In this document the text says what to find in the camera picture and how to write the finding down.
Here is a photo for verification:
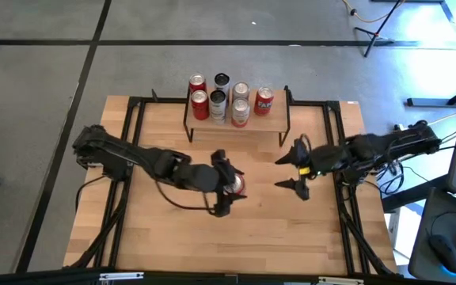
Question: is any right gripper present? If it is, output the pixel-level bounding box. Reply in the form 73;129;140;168
274;142;325;201

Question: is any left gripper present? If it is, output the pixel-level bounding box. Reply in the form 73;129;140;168
211;149;249;218

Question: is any orange Fanta can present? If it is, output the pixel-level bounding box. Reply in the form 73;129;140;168
224;173;247;198
253;86;275;117

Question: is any pink and white Spindrift can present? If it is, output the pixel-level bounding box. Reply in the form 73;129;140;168
230;97;251;128
232;81;251;102

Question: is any white Celsius Arctic Vibe can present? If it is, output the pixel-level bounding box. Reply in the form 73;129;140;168
209;89;228;124
214;72;231;94

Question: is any red Coca-Cola can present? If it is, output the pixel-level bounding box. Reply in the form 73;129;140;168
190;89;211;121
188;73;207;94

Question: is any black floor stand base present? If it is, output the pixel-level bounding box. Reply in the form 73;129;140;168
405;78;456;108

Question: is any black tripod stand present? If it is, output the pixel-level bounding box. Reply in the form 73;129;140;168
352;0;405;59

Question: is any grey desk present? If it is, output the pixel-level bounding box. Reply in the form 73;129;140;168
408;98;456;285

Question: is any black computer mouse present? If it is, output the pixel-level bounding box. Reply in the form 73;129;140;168
427;234;456;275

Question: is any wooden shelf black metal frame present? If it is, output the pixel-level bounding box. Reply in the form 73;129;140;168
182;85;295;148

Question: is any black cable bundle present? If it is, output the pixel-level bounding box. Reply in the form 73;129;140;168
372;158;421;199

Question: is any black aluminium table frame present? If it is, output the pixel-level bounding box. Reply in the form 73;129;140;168
63;94;401;278

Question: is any white metal bracket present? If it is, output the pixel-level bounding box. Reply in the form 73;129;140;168
317;276;366;285
98;272;145;282

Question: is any yellow hanging cable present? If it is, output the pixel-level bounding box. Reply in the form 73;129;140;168
341;0;405;25

